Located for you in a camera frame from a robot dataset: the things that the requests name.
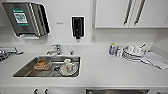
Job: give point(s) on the small chrome sink knob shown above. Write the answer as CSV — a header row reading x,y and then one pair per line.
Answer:
x,y
71,52

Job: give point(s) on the black soap dispenser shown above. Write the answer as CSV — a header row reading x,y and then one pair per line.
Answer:
x,y
78,26

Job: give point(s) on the white cup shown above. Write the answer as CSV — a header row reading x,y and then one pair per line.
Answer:
x,y
67,62

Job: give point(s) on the white patterned plate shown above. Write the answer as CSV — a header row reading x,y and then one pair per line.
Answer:
x,y
69,70

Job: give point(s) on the blue dish soap bottle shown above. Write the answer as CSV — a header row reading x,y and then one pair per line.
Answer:
x,y
112,49

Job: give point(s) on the chrome faucet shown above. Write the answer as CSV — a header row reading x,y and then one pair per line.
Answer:
x,y
55,50

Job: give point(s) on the small clear jar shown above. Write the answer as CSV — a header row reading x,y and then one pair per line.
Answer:
x,y
118,52

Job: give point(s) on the stack of white plates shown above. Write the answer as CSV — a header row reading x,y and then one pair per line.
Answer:
x,y
133,53

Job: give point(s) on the white sink base cabinet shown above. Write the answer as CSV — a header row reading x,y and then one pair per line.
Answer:
x,y
40,91

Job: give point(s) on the stainless steel sink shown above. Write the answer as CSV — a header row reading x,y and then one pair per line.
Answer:
x,y
25,70

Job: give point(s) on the steel paper towel dispenser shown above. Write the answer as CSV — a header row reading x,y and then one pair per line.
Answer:
x,y
23,18

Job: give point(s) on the white dish towel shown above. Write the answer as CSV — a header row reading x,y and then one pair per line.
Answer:
x,y
156,60

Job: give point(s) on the grey white dish cloth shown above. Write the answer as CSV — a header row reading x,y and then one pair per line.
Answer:
x,y
8,51

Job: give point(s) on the white wall outlet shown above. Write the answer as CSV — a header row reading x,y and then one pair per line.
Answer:
x,y
93,38

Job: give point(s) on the small wall label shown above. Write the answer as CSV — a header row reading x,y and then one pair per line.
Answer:
x,y
59,23

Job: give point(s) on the white wall cabinet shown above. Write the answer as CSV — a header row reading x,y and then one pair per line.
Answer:
x,y
113,13

